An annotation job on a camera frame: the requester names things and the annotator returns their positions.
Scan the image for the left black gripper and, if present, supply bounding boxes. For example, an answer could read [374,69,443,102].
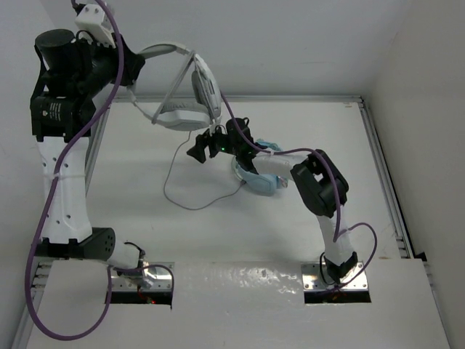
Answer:
[73,31,142,99]

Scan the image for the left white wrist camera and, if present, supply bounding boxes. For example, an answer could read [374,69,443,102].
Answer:
[75,4,116,48]

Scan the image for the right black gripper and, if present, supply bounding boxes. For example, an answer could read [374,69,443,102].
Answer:
[188,120,240,163]

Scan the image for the grey headphone cable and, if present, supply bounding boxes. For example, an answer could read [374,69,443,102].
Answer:
[152,54,248,211]

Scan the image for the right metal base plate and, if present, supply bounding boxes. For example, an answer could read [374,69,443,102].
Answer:
[301,262,369,292]

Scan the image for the grey white headphones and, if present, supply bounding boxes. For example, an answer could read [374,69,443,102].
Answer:
[126,41,222,132]

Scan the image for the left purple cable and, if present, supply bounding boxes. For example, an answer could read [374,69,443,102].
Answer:
[25,0,174,341]

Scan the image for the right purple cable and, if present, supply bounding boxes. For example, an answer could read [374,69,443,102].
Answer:
[217,90,379,292]

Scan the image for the metal base plate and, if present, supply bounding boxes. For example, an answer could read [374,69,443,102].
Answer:
[301,262,369,292]
[111,261,174,292]

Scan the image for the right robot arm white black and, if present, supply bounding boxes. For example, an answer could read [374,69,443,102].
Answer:
[187,118,358,284]

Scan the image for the light blue headphones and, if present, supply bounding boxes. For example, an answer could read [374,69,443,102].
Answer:
[231,157,288,196]

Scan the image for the aluminium table frame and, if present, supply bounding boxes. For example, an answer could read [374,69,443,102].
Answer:
[14,95,429,349]

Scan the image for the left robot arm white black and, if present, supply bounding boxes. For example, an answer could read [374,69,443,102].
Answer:
[30,29,145,269]

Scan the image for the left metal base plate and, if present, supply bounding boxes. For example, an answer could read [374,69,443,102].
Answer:
[111,261,174,292]

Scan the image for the purple cable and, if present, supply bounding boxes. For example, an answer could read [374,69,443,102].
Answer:
[217,90,379,292]
[25,0,174,341]

